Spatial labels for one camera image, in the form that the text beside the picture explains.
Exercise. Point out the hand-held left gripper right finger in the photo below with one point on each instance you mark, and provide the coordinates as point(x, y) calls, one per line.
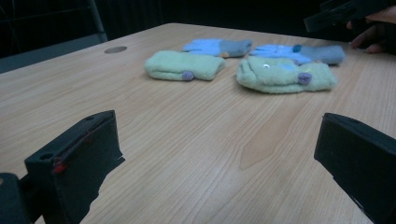
point(361, 158)

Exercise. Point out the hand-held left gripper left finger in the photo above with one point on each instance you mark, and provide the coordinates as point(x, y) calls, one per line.
point(74, 161)

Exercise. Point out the blue knitted glove grey cuff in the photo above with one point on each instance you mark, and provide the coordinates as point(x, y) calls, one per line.
point(325, 54)

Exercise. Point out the green knitted glove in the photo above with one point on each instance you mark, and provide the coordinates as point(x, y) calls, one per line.
point(274, 81)

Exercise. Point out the blue grey sock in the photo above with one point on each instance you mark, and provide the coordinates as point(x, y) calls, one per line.
point(205, 46)

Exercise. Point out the light green sock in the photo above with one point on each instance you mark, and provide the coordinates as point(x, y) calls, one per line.
point(174, 63)

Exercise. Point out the white metal stand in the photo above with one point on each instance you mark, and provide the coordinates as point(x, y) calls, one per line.
point(97, 21)

